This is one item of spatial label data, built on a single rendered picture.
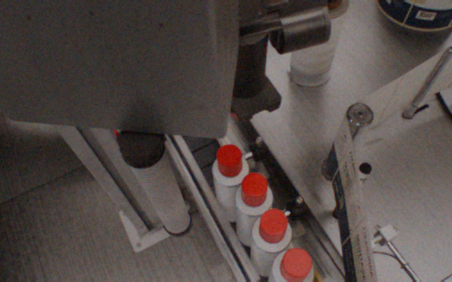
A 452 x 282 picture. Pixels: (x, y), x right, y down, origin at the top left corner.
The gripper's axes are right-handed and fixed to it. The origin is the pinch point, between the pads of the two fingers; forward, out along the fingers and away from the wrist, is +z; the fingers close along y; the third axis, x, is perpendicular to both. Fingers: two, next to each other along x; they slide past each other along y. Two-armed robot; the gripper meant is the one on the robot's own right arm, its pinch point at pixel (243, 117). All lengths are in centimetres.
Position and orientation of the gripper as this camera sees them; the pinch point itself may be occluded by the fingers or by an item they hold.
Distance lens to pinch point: 62.3
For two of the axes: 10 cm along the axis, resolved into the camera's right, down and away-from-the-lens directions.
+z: 0.4, 4.8, 8.8
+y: -4.6, -7.7, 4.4
